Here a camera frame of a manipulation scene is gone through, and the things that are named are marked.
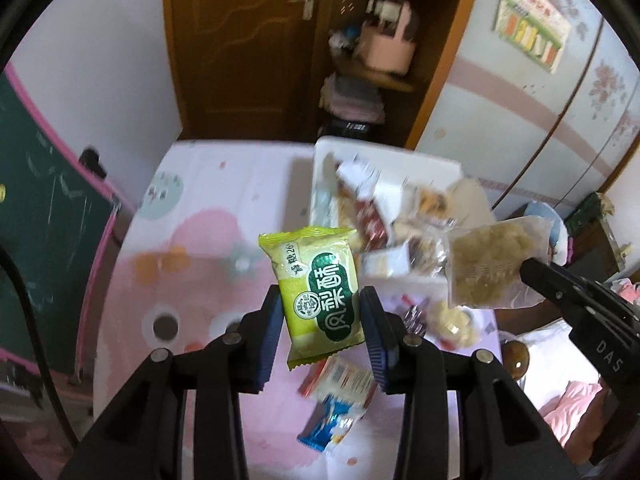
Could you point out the pink basket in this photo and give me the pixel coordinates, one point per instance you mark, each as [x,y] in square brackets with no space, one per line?
[385,45]

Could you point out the clear packet pale crisps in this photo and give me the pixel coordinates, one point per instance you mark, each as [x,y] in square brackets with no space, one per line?
[452,325]
[490,265]

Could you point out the white plastic bin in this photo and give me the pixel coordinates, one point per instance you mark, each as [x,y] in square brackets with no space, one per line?
[425,170]

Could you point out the blue snack packet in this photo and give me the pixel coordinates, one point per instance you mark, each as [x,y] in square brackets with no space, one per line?
[330,425]

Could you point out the green snack packet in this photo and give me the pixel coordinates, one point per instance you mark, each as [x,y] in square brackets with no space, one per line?
[320,300]

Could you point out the wooden door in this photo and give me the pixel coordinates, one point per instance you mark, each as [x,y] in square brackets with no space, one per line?
[235,50]

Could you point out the red and brown packet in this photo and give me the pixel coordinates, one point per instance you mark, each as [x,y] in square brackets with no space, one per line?
[370,220]

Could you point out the stack of folded cloths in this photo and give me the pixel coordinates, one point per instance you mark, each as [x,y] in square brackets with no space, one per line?
[350,100]

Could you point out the pink cloth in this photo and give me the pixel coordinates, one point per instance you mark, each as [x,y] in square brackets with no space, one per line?
[575,410]

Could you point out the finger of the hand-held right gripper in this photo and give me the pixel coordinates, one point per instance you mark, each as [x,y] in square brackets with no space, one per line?
[547,277]

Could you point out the silver foil packet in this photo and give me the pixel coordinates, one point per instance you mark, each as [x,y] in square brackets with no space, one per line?
[415,317]

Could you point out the wall poster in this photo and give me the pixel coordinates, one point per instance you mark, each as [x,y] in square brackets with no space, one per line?
[532,20]

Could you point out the white foil packet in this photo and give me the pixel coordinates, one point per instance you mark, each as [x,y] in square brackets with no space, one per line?
[357,175]

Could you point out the clear packet brown noodles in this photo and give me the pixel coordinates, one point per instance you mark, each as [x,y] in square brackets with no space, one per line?
[430,202]

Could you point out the brown round object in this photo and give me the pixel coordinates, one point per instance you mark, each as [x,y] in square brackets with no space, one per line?
[515,360]

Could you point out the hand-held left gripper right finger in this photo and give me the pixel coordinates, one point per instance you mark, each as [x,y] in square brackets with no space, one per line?
[372,340]

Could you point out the green chalkboard pink frame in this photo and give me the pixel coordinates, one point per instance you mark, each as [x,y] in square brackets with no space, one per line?
[50,220]

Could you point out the wooden shelf cabinet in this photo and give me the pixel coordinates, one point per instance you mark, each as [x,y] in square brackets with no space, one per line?
[440,35]

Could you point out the red-edged cream packet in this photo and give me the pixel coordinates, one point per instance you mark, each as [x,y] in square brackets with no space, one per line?
[345,377]

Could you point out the blue plush toy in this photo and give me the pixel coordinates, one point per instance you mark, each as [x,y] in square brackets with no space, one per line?
[555,230]

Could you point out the white floral wardrobe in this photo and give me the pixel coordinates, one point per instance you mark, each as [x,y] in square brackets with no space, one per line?
[525,125]

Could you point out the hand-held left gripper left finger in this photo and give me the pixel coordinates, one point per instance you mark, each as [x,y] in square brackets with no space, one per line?
[267,340]

